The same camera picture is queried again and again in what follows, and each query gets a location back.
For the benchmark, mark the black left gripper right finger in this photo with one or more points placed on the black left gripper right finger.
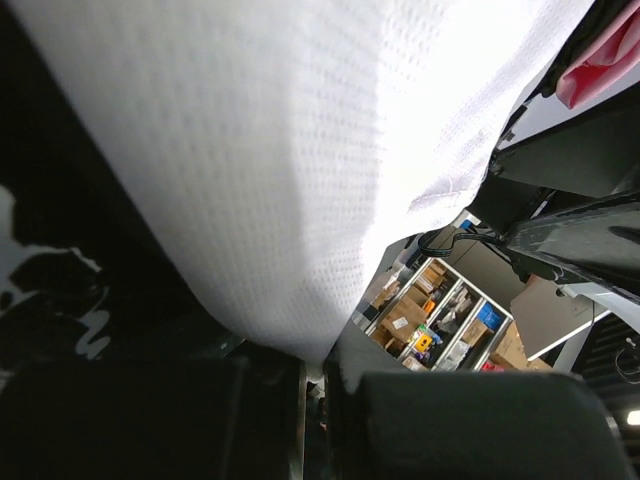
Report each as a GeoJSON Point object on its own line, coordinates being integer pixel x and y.
{"type": "Point", "coordinates": [388, 422]}

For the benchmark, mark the pink folded t shirt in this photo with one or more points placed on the pink folded t shirt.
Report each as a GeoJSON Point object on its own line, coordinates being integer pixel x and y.
{"type": "Point", "coordinates": [612, 54]}

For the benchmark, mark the metal storage shelf with boxes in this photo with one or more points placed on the metal storage shelf with boxes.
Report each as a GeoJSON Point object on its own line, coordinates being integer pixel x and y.
{"type": "Point", "coordinates": [431, 317]}

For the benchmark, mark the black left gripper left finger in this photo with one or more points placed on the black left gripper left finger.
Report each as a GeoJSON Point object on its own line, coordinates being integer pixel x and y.
{"type": "Point", "coordinates": [236, 417]}

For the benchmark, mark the white t shirt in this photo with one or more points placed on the white t shirt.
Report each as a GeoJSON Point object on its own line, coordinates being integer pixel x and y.
{"type": "Point", "coordinates": [276, 148]}

